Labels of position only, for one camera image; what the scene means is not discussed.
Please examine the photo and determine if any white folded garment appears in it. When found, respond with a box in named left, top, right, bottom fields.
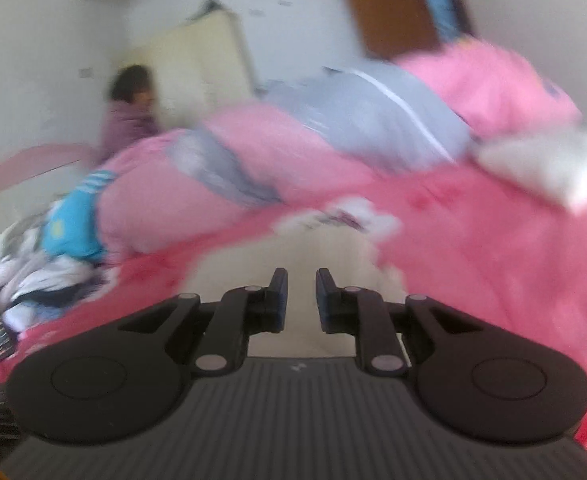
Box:
left=473, top=128, right=587, bottom=212

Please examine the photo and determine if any beige zip hoodie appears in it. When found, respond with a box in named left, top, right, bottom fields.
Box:
left=180, top=226, right=405, bottom=358

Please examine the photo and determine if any blue pillow with stripes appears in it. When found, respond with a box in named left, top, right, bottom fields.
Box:
left=41, top=169, right=117, bottom=263

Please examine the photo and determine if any pile of mixed clothes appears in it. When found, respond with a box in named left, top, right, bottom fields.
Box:
left=0, top=202, right=117, bottom=334

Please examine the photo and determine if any pink grey floral duvet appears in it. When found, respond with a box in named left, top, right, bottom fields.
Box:
left=96, top=37, right=581, bottom=263

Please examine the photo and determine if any brown wooden door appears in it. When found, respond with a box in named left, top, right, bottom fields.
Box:
left=333, top=0, right=475, bottom=59

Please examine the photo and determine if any pink white headboard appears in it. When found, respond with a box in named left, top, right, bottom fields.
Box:
left=0, top=143, right=96, bottom=192

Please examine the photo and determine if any woman in purple jacket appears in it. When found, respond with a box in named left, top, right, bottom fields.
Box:
left=98, top=64, right=160, bottom=162

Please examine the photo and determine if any cream wardrobe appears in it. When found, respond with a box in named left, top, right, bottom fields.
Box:
left=114, top=0, right=256, bottom=130

